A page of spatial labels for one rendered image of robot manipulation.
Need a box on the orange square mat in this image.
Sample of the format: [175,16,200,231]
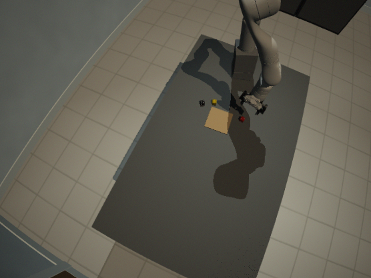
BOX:
[204,107,233,134]

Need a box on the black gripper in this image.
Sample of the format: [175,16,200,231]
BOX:
[239,91,268,115]

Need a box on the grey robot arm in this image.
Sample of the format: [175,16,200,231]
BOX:
[239,0,282,110]

